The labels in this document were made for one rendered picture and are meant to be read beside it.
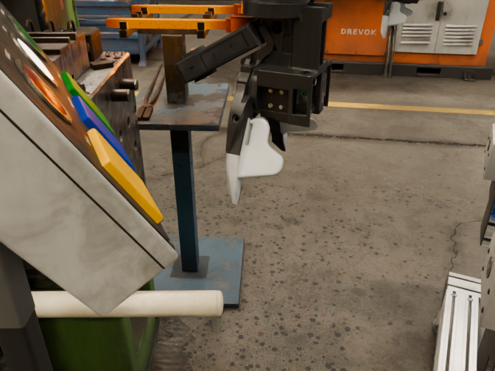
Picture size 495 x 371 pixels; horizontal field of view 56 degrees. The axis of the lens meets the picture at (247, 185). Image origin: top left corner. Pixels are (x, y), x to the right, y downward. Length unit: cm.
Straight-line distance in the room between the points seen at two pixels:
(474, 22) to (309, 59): 413
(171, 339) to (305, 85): 128
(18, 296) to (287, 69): 38
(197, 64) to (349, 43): 395
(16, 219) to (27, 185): 3
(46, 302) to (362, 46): 391
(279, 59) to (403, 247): 168
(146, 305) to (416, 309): 119
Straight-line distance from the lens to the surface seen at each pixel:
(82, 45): 111
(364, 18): 442
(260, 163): 48
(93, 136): 42
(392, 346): 167
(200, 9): 158
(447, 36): 454
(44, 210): 34
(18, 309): 59
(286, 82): 47
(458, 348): 141
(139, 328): 148
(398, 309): 180
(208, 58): 52
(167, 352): 160
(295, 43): 47
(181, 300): 83
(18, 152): 33
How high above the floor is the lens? 120
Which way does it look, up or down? 29 degrees down
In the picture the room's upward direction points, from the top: straight up
